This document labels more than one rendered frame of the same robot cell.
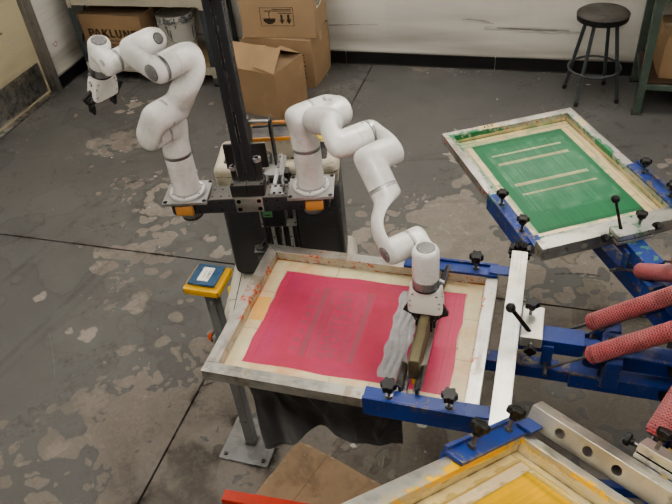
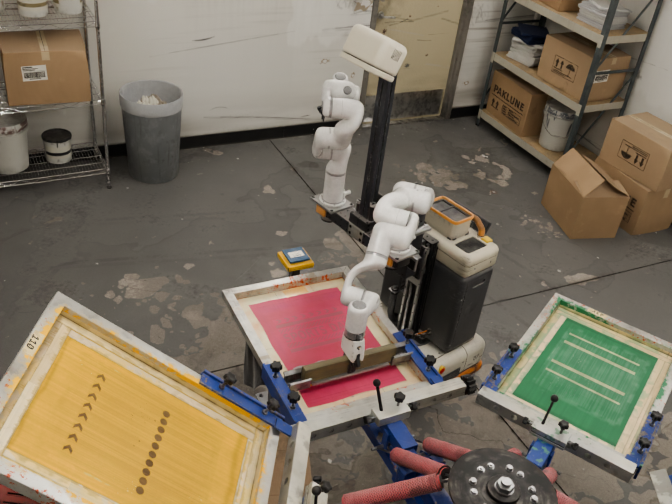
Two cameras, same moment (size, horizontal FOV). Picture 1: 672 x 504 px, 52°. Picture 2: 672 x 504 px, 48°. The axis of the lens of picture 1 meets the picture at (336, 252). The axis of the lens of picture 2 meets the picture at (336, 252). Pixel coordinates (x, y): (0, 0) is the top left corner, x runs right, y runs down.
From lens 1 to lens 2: 1.58 m
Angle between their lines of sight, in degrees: 32
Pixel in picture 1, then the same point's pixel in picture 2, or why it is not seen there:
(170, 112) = (328, 138)
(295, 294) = (321, 300)
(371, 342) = (317, 353)
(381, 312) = not seen: hidden behind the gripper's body
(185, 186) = (327, 194)
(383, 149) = (391, 231)
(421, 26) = not seen: outside the picture
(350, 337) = (311, 342)
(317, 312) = (317, 317)
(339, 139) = (380, 210)
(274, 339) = (277, 310)
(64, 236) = not seen: hidden behind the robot
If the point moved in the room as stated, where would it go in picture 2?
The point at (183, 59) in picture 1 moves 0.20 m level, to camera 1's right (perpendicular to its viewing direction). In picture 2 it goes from (345, 109) to (381, 127)
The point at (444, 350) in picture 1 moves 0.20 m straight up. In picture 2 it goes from (344, 390) to (351, 350)
